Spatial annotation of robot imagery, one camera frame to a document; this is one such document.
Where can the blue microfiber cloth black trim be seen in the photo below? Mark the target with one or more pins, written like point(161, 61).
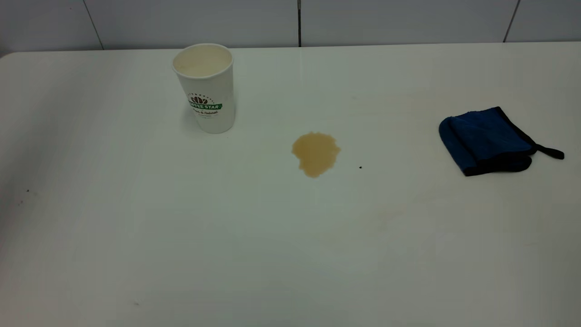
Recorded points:
point(485, 138)

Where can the white paper coffee cup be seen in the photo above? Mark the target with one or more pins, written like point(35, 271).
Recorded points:
point(208, 91)

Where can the brown coffee spill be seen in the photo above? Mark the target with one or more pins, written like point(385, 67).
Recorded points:
point(315, 153)

